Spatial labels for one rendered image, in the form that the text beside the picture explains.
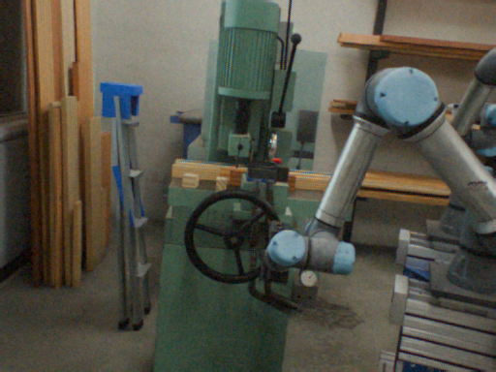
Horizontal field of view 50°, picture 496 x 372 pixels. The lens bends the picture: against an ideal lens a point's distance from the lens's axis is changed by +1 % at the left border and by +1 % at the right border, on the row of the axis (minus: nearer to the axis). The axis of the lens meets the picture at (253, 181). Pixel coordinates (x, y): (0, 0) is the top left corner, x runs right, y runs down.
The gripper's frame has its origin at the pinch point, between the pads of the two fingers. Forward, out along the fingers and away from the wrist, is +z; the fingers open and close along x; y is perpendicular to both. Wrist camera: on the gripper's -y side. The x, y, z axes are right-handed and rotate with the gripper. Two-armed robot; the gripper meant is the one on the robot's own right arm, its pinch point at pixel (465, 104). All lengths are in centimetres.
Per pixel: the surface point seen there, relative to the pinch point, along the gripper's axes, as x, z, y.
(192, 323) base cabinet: -111, -72, 65
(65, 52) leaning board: -202, 75, -30
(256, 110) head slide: -88, -45, -3
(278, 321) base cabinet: -82, -69, 66
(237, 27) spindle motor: -93, -62, -31
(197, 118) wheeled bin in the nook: -134, 113, 13
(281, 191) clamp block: -80, -79, 19
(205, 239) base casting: -105, -72, 36
